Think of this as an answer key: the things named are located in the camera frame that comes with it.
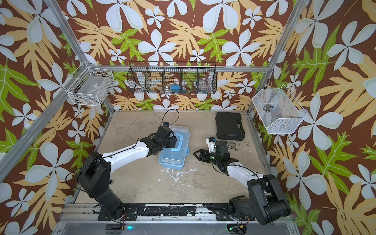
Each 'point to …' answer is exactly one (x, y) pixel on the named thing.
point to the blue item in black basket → (176, 88)
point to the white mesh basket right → (279, 111)
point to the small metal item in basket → (267, 108)
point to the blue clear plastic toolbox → (174, 158)
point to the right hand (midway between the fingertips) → (197, 153)
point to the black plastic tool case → (229, 126)
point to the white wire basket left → (89, 86)
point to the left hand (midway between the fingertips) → (173, 139)
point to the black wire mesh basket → (196, 78)
